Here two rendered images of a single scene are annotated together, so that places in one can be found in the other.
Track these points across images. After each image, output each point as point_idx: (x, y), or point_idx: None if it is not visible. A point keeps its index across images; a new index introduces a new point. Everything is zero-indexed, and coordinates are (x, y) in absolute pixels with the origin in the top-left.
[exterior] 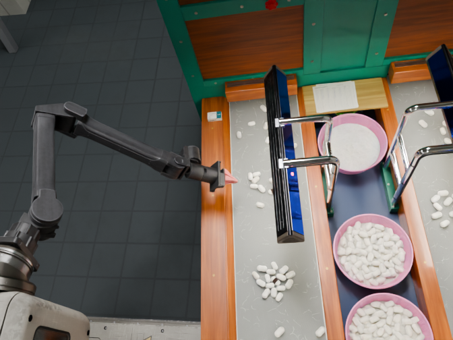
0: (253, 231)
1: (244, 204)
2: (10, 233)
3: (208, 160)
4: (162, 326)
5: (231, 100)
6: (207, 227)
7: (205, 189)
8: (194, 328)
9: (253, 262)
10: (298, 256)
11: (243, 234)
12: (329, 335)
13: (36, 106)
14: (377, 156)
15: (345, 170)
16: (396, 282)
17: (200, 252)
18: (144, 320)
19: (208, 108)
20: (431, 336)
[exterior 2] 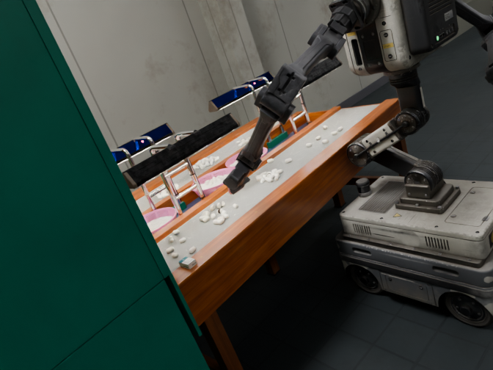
0: (254, 197)
1: (243, 210)
2: (337, 10)
3: (232, 233)
4: (379, 220)
5: None
6: (278, 196)
7: (256, 216)
8: (354, 216)
9: (271, 184)
10: (246, 184)
11: (262, 196)
12: (267, 157)
13: (282, 65)
14: (153, 219)
15: (174, 208)
16: (221, 169)
17: (345, 364)
18: (408, 255)
19: (182, 275)
20: (232, 157)
